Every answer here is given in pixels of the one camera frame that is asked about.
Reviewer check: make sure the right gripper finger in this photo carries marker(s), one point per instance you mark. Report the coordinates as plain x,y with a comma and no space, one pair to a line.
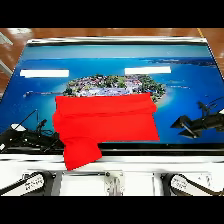
181,122
188,134

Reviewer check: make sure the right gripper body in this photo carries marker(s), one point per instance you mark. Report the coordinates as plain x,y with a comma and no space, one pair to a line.
201,125

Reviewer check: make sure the red T-shirt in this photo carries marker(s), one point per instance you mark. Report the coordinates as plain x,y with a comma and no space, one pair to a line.
106,120

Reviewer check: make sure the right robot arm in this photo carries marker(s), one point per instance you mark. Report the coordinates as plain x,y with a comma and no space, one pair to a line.
213,121

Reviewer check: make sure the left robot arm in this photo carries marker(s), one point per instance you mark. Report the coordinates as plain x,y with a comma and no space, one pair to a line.
23,136

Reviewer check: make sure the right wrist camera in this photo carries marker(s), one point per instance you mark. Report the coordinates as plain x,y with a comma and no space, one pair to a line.
202,107

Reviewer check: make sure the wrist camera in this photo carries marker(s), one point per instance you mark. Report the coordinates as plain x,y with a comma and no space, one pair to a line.
41,124
202,107

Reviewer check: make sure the silver frame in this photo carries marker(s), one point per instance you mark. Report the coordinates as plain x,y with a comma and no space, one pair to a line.
133,166

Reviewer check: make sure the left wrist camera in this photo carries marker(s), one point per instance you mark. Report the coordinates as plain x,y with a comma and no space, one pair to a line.
41,124

